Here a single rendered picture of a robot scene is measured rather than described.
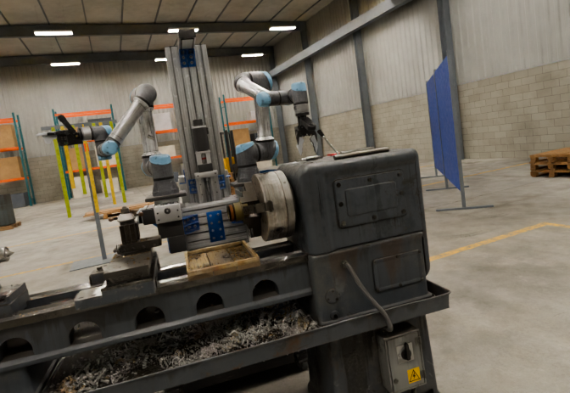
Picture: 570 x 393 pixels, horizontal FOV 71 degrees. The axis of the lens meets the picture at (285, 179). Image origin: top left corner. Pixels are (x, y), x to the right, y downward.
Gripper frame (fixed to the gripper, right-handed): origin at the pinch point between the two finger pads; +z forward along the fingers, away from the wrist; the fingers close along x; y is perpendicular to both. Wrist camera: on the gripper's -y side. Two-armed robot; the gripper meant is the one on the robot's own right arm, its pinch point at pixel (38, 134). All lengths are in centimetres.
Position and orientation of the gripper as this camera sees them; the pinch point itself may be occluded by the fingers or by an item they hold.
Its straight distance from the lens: 244.1
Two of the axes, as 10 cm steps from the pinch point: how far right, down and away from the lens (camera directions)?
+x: -6.0, -1.3, 7.9
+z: -8.0, 1.7, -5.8
